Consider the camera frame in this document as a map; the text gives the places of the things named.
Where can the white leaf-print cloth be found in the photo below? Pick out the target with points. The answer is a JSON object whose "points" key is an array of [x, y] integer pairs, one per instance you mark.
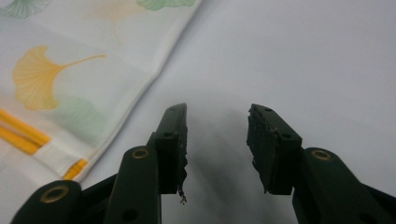
{"points": [[77, 77]]}

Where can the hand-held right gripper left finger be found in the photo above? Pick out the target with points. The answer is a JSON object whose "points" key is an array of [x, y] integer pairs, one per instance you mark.
{"points": [[146, 174]]}

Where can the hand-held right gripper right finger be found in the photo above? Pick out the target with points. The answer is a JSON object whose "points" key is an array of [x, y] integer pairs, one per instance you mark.
{"points": [[323, 183]]}

